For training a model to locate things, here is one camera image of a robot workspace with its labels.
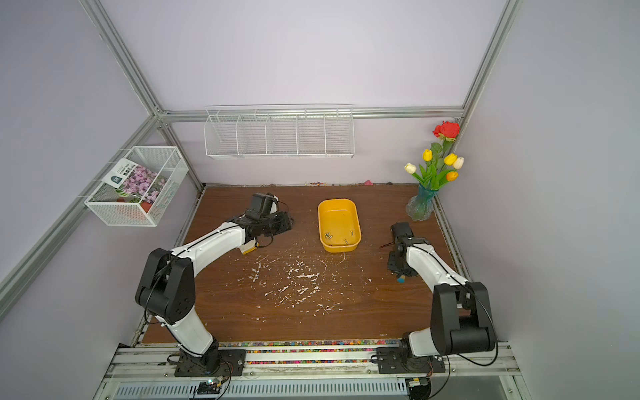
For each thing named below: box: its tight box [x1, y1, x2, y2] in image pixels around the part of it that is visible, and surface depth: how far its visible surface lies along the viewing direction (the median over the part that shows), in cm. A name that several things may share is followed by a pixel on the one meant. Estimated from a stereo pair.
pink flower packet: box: [101, 158, 168, 203], surface depth 75 cm
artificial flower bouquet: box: [405, 120, 465, 191], surface depth 92 cm
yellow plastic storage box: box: [317, 198, 362, 253], surface depth 107 cm
